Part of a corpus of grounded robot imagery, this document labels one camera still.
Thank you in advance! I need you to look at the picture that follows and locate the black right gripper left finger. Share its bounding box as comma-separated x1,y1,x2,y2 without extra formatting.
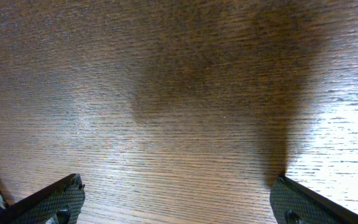
0,174,85,224

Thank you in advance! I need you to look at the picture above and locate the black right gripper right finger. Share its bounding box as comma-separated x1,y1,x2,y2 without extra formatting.
270,175,358,224

